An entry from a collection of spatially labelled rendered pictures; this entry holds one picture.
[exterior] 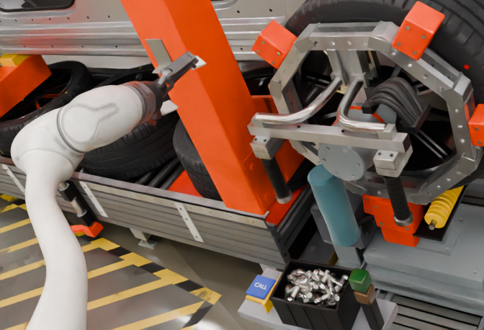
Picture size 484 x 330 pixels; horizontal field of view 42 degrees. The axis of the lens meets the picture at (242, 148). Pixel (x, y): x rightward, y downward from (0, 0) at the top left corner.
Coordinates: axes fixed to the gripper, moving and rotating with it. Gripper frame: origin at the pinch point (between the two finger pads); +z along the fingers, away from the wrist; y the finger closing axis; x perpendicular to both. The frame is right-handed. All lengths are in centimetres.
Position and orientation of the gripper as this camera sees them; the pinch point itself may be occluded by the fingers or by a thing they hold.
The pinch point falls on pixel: (184, 83)
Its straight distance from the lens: 150.9
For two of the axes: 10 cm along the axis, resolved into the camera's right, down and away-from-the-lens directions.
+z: 3.9, -2.7, 8.8
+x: -7.6, -6.4, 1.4
